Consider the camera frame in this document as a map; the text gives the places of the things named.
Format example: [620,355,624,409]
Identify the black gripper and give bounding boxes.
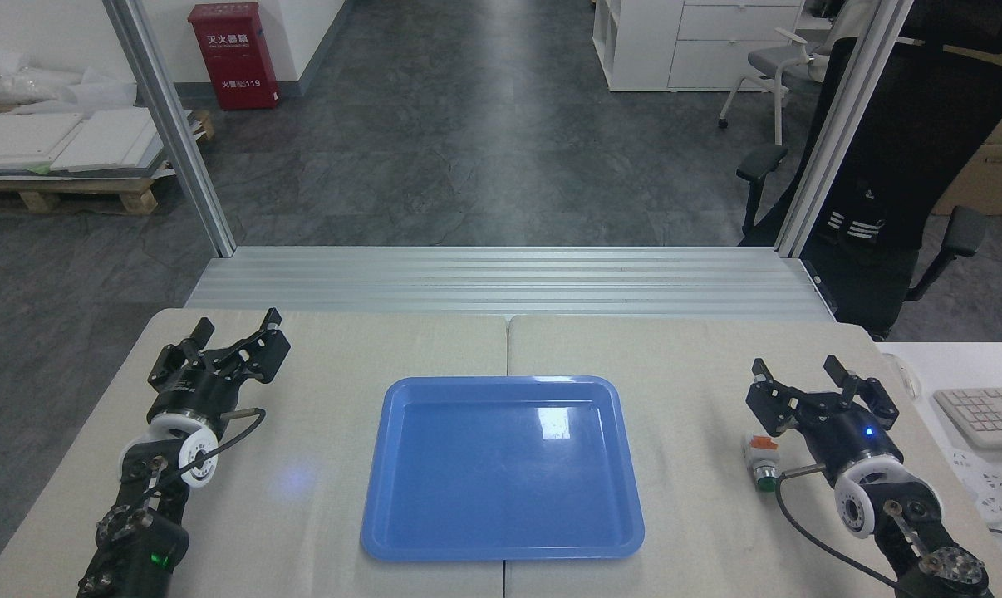
[148,308,292,429]
[746,355,904,484]

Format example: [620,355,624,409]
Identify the white switch part green button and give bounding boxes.
[742,432,781,493]

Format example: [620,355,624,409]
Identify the blue plastic tray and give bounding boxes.
[360,375,646,563]

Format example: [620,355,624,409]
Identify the beige table mat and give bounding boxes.
[503,314,1002,598]
[0,309,510,598]

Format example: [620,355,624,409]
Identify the white side desk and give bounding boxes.
[879,341,1002,598]

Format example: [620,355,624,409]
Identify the white computer keyboard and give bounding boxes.
[933,387,1002,451]

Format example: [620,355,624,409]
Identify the white power strip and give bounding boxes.
[946,448,1002,524]

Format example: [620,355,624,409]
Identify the wooden pallet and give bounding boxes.
[0,108,217,217]

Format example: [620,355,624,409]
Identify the black mesh office chair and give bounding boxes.
[735,0,1002,341]

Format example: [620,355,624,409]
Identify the brown cardboard box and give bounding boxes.
[931,25,1002,217]

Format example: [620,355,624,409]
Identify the white flat boards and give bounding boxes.
[0,108,194,177]

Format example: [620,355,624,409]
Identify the red fire extinguisher box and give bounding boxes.
[188,2,281,111]

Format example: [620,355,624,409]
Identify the clear plastic wrapping pile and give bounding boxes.
[0,50,136,113]

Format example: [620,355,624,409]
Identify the white grey office chair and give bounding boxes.
[717,25,834,146]

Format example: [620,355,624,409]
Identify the white drawer cabinet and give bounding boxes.
[592,0,805,92]

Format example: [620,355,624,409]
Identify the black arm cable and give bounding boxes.
[140,407,268,499]
[775,465,905,598]

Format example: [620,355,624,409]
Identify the silver aluminium post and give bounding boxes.
[102,0,238,258]
[774,0,916,258]

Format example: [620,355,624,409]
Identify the silver aluminium rail platform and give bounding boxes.
[184,246,838,323]

